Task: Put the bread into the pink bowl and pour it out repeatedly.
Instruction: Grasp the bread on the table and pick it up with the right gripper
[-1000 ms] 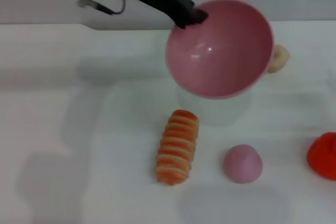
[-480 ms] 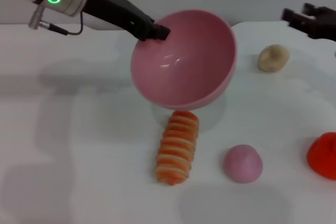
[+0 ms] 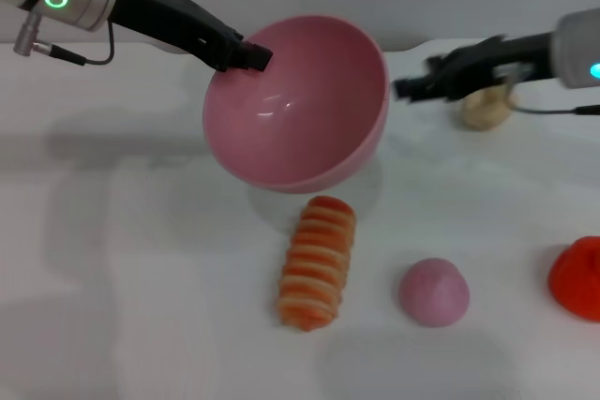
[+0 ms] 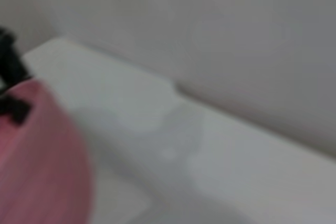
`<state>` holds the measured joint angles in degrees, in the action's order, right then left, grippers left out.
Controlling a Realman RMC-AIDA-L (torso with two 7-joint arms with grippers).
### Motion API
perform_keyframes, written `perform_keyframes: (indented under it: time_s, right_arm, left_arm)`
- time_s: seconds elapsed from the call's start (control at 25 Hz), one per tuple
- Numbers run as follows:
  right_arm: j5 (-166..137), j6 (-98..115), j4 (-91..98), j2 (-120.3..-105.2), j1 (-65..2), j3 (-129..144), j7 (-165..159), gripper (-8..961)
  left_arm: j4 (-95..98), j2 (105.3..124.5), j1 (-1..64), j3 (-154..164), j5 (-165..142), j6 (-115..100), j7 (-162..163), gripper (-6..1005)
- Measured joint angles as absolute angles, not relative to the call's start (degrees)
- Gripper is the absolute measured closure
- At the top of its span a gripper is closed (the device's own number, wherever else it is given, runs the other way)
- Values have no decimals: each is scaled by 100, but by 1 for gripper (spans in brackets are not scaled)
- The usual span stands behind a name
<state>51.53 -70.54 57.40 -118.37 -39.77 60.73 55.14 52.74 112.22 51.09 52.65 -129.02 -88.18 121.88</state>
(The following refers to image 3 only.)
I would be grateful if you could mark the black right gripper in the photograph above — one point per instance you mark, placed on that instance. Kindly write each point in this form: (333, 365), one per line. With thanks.
(487, 63)

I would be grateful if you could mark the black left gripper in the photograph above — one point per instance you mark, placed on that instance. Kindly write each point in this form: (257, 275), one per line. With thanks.
(173, 25)

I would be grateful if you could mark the pink plastic bowl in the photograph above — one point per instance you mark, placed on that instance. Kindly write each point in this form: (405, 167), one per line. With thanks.
(300, 105)

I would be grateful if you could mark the orange striped bread roll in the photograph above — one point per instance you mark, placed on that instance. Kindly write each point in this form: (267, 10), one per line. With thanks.
(319, 264)

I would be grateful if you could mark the beige folded bun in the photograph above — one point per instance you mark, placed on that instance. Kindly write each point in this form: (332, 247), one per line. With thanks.
(485, 112)

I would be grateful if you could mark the pink round bun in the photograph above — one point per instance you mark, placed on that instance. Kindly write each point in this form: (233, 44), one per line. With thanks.
(433, 292)

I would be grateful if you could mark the red round bun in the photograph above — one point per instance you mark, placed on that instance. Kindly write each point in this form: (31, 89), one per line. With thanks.
(579, 278)

